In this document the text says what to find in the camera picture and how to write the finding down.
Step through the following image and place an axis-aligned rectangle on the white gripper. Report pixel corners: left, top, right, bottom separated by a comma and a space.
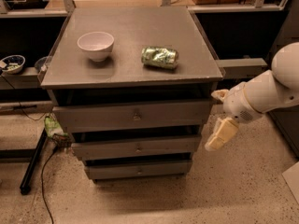
205, 82, 262, 151

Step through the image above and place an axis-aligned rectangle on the grey top drawer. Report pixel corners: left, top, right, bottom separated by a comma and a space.
53, 99, 211, 133

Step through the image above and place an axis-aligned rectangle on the grey drawer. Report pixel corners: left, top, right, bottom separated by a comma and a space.
71, 134, 201, 161
53, 99, 211, 133
84, 160, 192, 180

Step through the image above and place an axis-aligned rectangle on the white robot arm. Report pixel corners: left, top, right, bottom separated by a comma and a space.
205, 42, 299, 151

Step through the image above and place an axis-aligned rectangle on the grey drawer cabinet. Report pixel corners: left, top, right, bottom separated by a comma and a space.
41, 7, 222, 167

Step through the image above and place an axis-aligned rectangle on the grey middle drawer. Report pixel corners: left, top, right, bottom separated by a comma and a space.
71, 134, 201, 161

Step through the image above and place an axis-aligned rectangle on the grey bottom drawer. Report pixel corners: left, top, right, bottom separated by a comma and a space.
84, 160, 192, 180

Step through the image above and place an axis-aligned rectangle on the crushed green soda can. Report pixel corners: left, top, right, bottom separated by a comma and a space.
141, 47, 178, 70

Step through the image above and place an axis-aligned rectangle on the white ceramic bowl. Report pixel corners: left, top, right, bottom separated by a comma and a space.
77, 32, 115, 62

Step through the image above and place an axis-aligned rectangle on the green snack bag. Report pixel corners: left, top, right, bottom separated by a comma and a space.
44, 116, 71, 147

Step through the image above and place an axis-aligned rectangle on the small clear glass bowl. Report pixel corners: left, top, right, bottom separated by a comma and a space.
35, 56, 52, 73

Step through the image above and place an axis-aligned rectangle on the grey left low shelf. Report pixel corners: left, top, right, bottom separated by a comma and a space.
0, 67, 40, 90

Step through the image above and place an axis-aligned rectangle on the black metal table leg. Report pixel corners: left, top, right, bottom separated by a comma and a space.
20, 130, 47, 195

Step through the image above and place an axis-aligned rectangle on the blue patterned bowl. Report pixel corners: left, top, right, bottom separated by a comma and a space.
0, 55, 25, 74

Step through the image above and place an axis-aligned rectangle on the black floor cable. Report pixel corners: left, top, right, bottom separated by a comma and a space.
40, 146, 59, 224

